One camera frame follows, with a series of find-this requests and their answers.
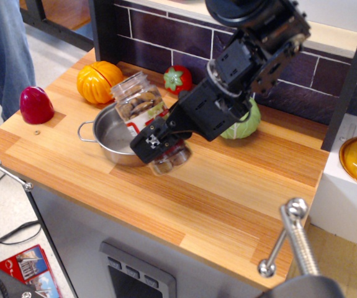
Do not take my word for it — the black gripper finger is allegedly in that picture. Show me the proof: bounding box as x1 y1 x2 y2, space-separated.
130 116 183 164

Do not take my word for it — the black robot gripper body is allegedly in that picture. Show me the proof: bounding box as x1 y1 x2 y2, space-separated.
166 79 252 141

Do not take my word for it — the clear jar of almonds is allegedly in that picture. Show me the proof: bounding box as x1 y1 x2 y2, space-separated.
111 71 192 175

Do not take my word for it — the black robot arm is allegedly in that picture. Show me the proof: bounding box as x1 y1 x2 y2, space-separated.
130 1 310 164

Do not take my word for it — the stainless steel pot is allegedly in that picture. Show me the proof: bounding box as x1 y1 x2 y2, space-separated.
77 103 146 167

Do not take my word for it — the red toy tomato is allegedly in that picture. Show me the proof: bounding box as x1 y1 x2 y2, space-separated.
163 65 192 95

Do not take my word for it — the green toy cabbage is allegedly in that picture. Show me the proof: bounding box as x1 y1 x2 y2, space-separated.
220 97 261 140

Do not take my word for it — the orange toy pumpkin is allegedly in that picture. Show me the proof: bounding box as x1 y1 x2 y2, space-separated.
76 61 124 104

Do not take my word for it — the magenta toy dome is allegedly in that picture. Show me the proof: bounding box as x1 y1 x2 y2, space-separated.
20 86 55 124

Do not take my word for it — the right metal clamp screw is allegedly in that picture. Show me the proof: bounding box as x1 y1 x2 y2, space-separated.
258 197 321 278

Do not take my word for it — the grey oven control panel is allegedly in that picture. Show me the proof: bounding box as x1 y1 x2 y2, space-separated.
99 242 177 298

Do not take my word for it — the person leg in jeans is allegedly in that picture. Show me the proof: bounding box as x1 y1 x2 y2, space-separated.
0 1 36 120

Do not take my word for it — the red postcard booklet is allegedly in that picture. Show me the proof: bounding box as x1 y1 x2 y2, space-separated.
0 245 62 298

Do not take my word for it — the black metal frame post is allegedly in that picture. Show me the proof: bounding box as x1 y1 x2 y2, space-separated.
321 49 357 151

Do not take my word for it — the black floor cable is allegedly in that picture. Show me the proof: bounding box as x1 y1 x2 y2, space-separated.
0 219 42 258

